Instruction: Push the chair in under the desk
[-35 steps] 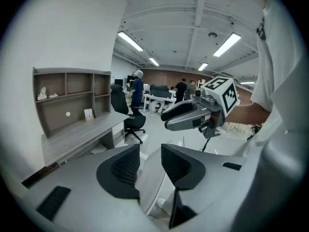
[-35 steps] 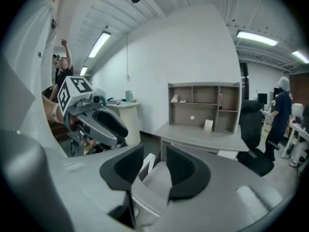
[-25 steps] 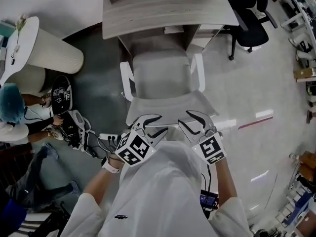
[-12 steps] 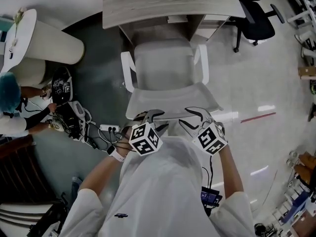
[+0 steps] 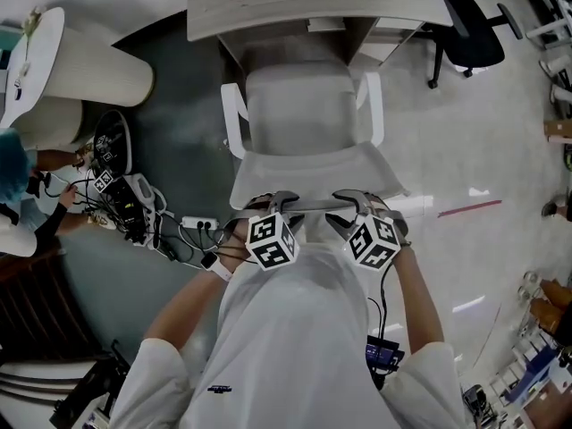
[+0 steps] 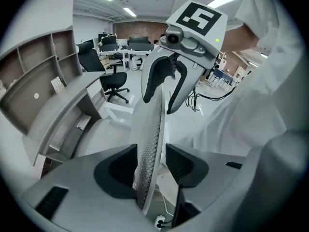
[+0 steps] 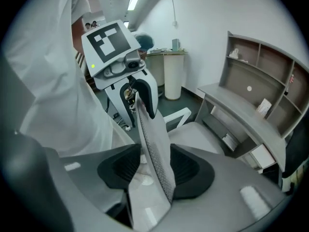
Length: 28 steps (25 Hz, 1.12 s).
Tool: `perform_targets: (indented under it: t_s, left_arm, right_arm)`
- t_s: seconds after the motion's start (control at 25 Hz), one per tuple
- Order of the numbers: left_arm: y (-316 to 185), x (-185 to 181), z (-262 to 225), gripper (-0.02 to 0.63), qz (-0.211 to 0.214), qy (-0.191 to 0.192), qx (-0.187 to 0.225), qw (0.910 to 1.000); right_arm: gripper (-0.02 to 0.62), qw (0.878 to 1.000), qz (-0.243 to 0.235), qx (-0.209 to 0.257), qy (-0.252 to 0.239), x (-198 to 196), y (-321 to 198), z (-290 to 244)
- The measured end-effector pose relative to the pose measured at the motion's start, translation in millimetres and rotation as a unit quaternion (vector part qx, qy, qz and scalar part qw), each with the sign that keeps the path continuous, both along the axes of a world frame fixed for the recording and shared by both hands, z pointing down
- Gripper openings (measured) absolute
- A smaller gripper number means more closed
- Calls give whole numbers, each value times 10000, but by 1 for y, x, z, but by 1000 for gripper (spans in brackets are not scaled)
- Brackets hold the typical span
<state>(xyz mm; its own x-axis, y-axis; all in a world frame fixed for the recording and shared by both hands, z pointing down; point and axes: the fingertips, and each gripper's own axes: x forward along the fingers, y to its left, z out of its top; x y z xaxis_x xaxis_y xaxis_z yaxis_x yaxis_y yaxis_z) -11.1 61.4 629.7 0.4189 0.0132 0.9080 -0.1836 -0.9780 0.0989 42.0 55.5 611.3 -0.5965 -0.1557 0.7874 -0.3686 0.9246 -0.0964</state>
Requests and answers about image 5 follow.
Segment white power strip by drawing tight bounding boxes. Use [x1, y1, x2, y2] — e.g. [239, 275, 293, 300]
[181, 215, 221, 231]

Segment pink flower stem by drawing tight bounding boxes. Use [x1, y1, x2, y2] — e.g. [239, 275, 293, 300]
[21, 5, 46, 78]

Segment black office chair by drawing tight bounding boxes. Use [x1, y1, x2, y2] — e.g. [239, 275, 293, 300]
[426, 0, 524, 90]

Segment cardboard box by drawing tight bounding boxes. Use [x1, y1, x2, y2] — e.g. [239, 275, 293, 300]
[543, 119, 572, 145]

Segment white round ribbed table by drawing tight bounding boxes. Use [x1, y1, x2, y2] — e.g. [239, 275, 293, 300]
[0, 6, 156, 151]

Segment tangle of black cables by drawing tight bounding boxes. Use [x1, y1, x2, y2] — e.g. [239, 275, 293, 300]
[42, 170, 227, 268]

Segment person's right forearm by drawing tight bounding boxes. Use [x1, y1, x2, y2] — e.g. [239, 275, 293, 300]
[391, 246, 449, 358]

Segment person's left hand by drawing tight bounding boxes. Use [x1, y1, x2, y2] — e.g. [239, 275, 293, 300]
[221, 228, 251, 267]

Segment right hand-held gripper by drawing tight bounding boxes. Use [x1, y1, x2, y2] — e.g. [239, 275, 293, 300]
[324, 188, 410, 271]

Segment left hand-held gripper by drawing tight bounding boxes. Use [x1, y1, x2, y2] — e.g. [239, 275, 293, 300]
[236, 189, 307, 273]

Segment white smartwatch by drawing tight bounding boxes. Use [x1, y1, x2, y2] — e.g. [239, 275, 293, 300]
[199, 252, 234, 282]

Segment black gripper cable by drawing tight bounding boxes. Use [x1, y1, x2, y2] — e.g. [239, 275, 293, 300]
[366, 264, 395, 344]

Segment black device with blue screen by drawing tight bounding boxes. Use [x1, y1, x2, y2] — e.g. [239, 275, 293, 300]
[366, 334, 406, 377]

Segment black oval case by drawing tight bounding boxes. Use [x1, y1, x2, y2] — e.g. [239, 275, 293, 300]
[92, 109, 134, 181]

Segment white chair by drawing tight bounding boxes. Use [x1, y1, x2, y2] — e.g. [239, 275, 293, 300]
[220, 58, 411, 214]

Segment person's white t-shirt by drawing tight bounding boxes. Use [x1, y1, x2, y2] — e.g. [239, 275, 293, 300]
[109, 243, 466, 429]

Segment grey wooden desk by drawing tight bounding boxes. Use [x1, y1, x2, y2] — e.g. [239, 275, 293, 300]
[186, 0, 453, 69]

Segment black electronics pack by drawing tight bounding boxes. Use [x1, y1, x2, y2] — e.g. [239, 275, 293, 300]
[106, 172, 169, 250]

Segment spare grey gripper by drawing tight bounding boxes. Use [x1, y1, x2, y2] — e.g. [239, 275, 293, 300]
[94, 122, 127, 165]

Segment red floor tape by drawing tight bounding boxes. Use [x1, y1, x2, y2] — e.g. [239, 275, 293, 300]
[437, 199, 503, 219]

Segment person's left forearm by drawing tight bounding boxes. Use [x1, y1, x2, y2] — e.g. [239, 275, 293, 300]
[143, 257, 231, 361]

